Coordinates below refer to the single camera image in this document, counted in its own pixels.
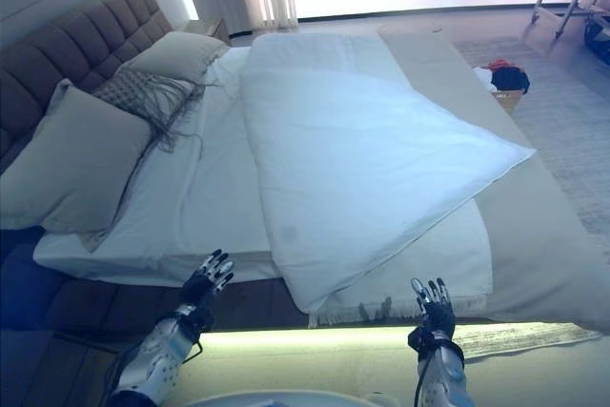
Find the large beige pillow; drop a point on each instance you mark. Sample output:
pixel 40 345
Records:
pixel 76 164

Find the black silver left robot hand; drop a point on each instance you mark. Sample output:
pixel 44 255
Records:
pixel 200 290

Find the beige bed runner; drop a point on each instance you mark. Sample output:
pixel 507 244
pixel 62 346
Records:
pixel 524 235

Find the wooden bedside table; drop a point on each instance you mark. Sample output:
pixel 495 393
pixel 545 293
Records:
pixel 209 28

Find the dark blue bag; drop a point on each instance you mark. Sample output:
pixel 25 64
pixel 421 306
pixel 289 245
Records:
pixel 598 37

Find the light wooden box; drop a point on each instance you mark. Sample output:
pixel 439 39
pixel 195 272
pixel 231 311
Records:
pixel 510 99

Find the cream fluffy rug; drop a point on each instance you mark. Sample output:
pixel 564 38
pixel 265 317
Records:
pixel 514 338

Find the brown tufted headboard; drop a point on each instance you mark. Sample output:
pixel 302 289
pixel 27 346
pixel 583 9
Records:
pixel 71 40

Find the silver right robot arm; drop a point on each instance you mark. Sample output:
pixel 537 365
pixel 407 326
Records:
pixel 441 373

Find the dark glossy bedside table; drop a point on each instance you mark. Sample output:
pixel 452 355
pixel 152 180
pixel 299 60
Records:
pixel 47 369

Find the black garment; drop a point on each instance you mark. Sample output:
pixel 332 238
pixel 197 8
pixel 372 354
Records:
pixel 510 79

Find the white duvet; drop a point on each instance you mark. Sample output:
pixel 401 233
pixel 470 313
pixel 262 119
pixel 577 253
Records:
pixel 352 149

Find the grey knitted fringed cushion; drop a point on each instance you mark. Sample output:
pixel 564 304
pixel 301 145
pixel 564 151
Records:
pixel 128 90

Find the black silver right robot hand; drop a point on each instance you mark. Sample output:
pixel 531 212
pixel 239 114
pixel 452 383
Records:
pixel 438 319

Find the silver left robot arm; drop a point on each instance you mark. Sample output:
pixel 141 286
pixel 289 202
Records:
pixel 157 354

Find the small beige pillow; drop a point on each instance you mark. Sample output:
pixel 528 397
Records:
pixel 181 54

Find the red garment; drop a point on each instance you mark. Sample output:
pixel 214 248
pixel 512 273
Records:
pixel 498 64

